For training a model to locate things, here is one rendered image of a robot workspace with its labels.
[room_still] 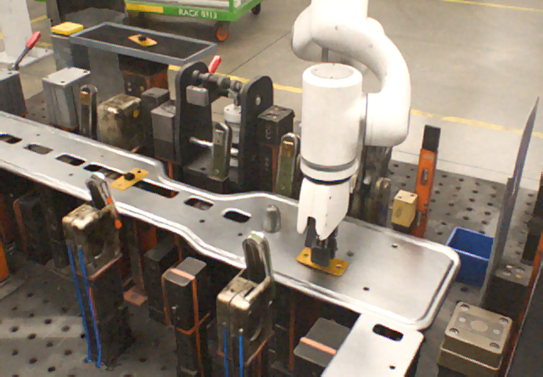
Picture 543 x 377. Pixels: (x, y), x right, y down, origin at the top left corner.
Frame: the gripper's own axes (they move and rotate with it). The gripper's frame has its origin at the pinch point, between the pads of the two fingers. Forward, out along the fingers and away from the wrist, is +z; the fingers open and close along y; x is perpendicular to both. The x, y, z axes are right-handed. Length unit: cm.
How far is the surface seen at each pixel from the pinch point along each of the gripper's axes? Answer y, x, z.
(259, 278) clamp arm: 11.9, -5.3, -0.3
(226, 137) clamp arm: -18.2, -30.9, -5.1
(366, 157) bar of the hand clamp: -19.4, -1.0, -8.1
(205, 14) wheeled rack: -324, -256, 79
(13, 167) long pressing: 4, -72, 3
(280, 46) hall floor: -349, -201, 103
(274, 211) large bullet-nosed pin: -4.2, -11.8, -1.3
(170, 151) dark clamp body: -21, -48, 4
